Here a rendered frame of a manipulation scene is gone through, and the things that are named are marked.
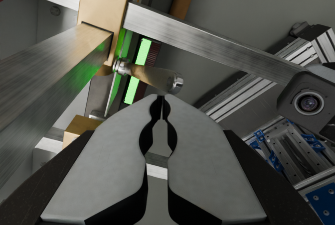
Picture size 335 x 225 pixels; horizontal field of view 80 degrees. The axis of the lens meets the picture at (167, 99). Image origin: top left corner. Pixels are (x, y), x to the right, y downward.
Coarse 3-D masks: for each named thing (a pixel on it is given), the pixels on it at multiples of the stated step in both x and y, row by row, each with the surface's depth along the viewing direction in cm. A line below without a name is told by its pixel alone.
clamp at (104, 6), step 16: (80, 0) 22; (96, 0) 22; (112, 0) 22; (128, 0) 23; (80, 16) 23; (96, 16) 23; (112, 16) 23; (112, 32) 24; (112, 48) 25; (112, 64) 26
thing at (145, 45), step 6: (144, 42) 41; (150, 42) 41; (144, 48) 42; (138, 54) 42; (144, 54) 42; (138, 60) 43; (144, 60) 43; (132, 78) 45; (132, 84) 46; (132, 90) 47; (126, 96) 47; (132, 96) 47; (126, 102) 48
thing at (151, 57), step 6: (150, 48) 42; (156, 48) 42; (150, 54) 42; (156, 54) 42; (150, 60) 43; (150, 66) 44; (144, 84) 46; (138, 90) 47; (144, 90) 47; (138, 96) 47
